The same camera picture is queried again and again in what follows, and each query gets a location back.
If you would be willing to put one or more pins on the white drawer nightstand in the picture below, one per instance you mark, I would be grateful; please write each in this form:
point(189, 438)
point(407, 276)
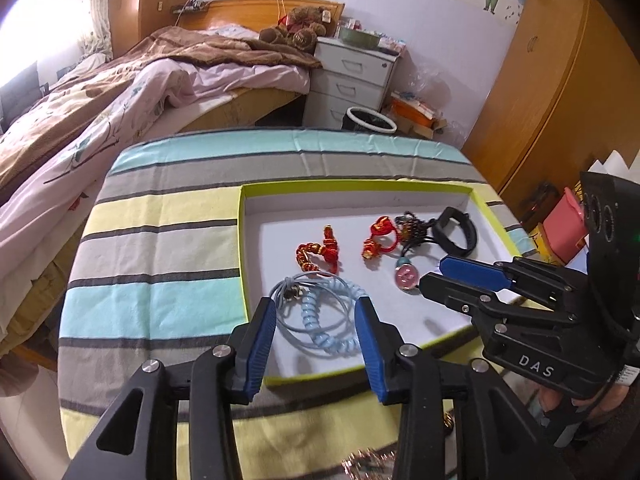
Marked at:
point(350, 80)

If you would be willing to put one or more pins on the white lace curtain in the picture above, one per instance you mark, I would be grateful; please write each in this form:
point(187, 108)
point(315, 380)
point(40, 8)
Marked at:
point(95, 5)

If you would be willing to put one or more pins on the black waste bin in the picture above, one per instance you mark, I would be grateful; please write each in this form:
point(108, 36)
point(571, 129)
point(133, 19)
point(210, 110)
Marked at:
point(367, 121)

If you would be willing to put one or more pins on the brown teddy bear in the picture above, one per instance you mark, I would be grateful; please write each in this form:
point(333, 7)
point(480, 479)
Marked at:
point(297, 27)

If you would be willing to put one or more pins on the brown blanket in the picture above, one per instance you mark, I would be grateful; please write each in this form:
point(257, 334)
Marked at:
point(200, 47)

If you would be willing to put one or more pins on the orange box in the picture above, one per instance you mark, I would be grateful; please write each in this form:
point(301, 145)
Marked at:
point(415, 112)

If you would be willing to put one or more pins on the green cardboard box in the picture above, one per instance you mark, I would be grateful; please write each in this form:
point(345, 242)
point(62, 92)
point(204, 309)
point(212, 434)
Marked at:
point(350, 200)

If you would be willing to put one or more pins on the wooden bed headboard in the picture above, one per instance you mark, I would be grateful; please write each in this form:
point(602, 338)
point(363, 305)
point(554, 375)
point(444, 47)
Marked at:
point(250, 10)

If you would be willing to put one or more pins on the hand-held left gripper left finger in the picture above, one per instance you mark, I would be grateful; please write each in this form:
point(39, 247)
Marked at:
point(257, 350)

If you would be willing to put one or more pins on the green container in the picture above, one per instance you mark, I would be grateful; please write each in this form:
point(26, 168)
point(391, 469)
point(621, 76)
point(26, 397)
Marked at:
point(357, 36)

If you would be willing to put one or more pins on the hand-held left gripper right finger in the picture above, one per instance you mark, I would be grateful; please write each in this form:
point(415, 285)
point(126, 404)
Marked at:
point(372, 350)

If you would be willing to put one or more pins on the wooden wardrobe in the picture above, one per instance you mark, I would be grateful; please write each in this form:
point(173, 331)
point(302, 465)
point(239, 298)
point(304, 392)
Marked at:
point(550, 85)
point(150, 0)

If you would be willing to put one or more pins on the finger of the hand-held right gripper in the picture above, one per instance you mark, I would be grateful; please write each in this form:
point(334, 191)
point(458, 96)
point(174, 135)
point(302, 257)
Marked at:
point(475, 272)
point(450, 290)

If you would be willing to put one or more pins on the power strip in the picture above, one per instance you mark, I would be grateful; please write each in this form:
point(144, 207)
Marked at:
point(190, 6)

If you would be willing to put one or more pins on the pink quilt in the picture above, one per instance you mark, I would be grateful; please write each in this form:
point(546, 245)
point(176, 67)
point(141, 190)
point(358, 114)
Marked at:
point(100, 150)

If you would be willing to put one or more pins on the pink box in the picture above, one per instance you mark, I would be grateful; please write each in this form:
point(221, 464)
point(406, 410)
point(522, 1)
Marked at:
point(565, 230)

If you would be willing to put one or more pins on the black wristband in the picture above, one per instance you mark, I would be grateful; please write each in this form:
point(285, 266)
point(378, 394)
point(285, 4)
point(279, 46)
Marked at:
point(450, 244)

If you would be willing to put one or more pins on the person's right hand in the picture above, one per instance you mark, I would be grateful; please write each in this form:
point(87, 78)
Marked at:
point(552, 402)

